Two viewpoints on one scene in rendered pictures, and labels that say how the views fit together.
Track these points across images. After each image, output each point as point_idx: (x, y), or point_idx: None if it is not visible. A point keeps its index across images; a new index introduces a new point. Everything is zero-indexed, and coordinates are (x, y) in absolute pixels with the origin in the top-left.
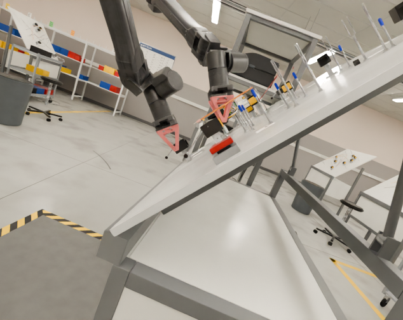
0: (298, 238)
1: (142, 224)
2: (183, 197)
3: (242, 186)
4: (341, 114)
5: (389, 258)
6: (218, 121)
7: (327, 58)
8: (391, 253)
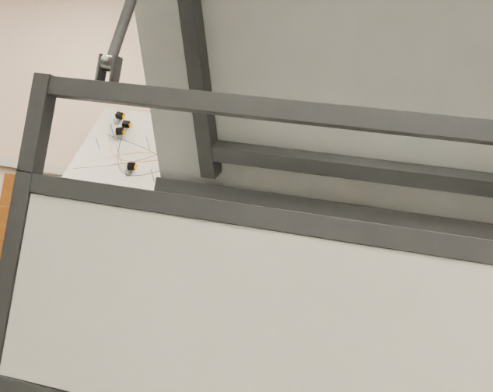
0: (291, 211)
1: (184, 182)
2: (152, 120)
3: None
4: None
5: (96, 77)
6: None
7: None
8: (97, 71)
